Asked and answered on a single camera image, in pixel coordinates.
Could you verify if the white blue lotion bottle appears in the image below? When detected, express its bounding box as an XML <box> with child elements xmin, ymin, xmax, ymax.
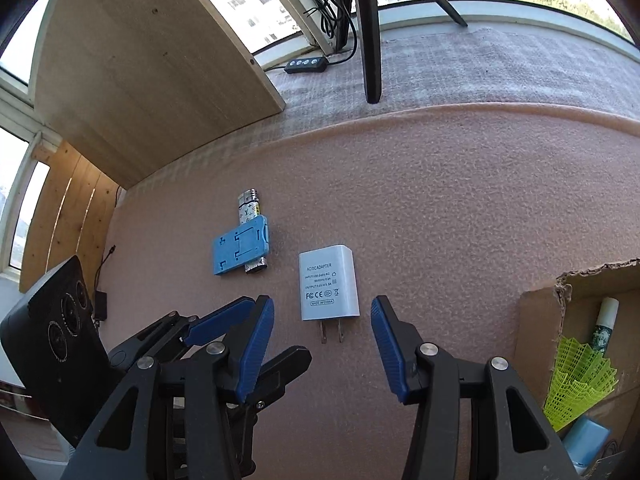
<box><xmin>562</xmin><ymin>415</ymin><xmax>611</xmax><ymax>474</ymax></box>

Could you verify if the black tripod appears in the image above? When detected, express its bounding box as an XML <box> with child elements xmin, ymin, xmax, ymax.
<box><xmin>342</xmin><ymin>0</ymin><xmax>468</xmax><ymax>104</ymax></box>

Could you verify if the black plug with cable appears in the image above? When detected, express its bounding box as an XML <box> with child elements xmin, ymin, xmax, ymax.
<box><xmin>93</xmin><ymin>245</ymin><xmax>116</xmax><ymax>324</ymax></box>

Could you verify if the white power adapter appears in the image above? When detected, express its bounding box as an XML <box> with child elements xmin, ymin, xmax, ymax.
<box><xmin>298</xmin><ymin>244</ymin><xmax>360</xmax><ymax>344</ymax></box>

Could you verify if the yellow plastic shuttlecock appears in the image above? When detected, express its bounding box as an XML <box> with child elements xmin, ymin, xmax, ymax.
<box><xmin>544</xmin><ymin>336</ymin><xmax>618</xmax><ymax>431</ymax></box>

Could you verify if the light wooden board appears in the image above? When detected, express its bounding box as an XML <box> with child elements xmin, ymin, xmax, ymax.
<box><xmin>34</xmin><ymin>0</ymin><xmax>285</xmax><ymax>188</ymax></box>

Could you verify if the blue plastic phone stand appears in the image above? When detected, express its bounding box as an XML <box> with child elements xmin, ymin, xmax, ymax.
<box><xmin>212</xmin><ymin>214</ymin><xmax>270</xmax><ymax>275</ymax></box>

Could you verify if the silver patterned lighter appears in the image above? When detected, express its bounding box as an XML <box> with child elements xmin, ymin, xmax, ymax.
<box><xmin>238</xmin><ymin>188</ymin><xmax>267</xmax><ymax>273</ymax></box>

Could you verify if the cardboard box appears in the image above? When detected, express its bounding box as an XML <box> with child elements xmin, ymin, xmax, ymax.
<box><xmin>514</xmin><ymin>259</ymin><xmax>639</xmax><ymax>471</ymax></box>

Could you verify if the green white marker tube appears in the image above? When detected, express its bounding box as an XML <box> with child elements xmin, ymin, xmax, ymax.
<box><xmin>590</xmin><ymin>297</ymin><xmax>620</xmax><ymax>354</ymax></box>

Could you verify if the pine slat wooden panel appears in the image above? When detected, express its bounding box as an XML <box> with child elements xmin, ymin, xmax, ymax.
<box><xmin>18</xmin><ymin>142</ymin><xmax>118</xmax><ymax>292</ymax></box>

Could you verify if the black cable remote control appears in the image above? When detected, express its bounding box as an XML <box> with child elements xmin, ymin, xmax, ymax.
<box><xmin>284</xmin><ymin>56</ymin><xmax>329</xmax><ymax>74</ymax></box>

